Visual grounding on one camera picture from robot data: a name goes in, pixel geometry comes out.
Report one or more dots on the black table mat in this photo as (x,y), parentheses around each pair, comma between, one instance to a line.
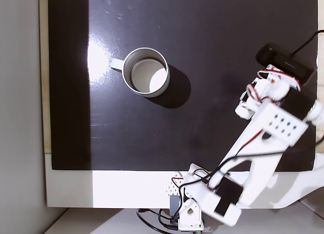
(177,130)

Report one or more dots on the white ceramic mug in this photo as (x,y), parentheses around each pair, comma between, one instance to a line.
(141,92)

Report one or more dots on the grey table clamp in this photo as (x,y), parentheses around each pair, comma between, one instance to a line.
(173,204)

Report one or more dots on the black camera box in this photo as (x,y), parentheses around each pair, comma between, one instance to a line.
(283,60)

